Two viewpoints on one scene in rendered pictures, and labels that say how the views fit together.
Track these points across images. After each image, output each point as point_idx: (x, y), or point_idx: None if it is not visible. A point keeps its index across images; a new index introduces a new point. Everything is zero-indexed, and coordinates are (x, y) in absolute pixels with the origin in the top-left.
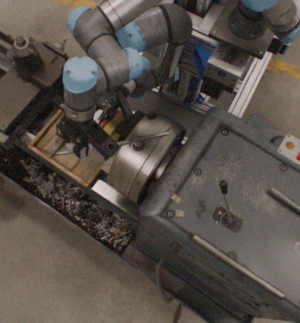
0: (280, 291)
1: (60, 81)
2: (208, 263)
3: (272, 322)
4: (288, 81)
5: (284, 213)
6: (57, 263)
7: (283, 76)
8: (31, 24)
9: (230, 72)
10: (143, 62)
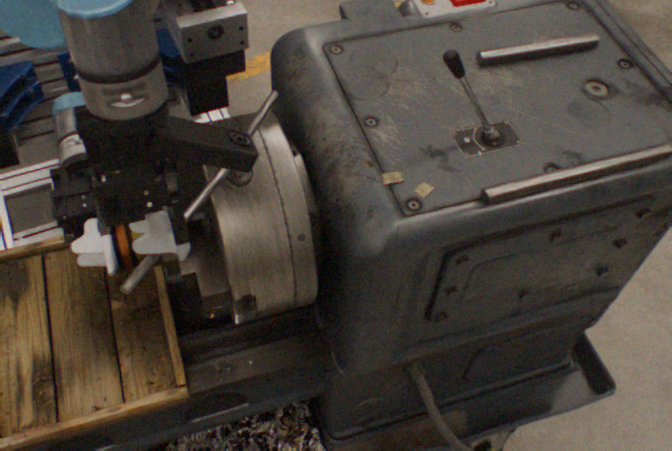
0: (658, 145)
1: None
2: (526, 235)
3: None
4: (249, 85)
5: (529, 70)
6: None
7: (237, 84)
8: None
9: (227, 16)
10: (79, 99)
